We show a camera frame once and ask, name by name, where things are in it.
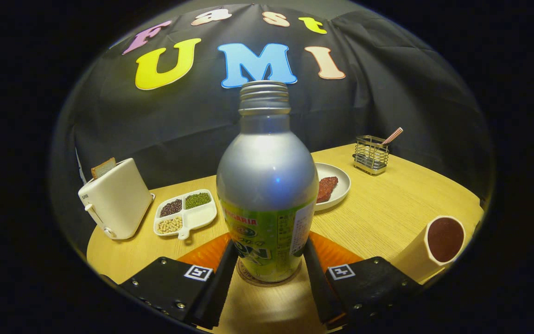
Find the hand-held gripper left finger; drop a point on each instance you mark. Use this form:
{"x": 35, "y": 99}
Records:
{"x": 220, "y": 287}

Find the round cork coaster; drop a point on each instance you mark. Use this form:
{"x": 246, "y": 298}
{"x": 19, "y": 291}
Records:
{"x": 269, "y": 284}

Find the white divided dish with beans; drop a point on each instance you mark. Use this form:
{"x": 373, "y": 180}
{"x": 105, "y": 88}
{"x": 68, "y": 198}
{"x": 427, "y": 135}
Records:
{"x": 202, "y": 215}

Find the wooden table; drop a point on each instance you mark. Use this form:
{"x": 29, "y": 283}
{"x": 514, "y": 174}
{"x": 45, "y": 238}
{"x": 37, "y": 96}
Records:
{"x": 378, "y": 213}

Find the white oval plate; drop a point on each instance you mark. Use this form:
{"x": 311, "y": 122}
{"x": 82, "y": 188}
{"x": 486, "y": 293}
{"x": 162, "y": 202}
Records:
{"x": 343, "y": 183}

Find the bread slice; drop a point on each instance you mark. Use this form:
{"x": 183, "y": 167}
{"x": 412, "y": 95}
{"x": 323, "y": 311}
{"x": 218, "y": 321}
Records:
{"x": 104, "y": 168}

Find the red meat slice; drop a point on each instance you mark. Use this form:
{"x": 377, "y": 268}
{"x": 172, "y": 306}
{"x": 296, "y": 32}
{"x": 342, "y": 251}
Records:
{"x": 326, "y": 189}

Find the silver bottle with green label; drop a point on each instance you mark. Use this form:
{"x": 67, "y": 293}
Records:
{"x": 267, "y": 176}

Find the pink checked stick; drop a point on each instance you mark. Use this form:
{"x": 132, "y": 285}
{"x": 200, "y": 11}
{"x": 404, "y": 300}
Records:
{"x": 393, "y": 136}

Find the white toaster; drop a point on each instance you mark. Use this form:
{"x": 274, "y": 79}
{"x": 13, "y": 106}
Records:
{"x": 118, "y": 199}

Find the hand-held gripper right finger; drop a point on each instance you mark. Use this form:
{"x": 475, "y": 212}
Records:
{"x": 318, "y": 287}

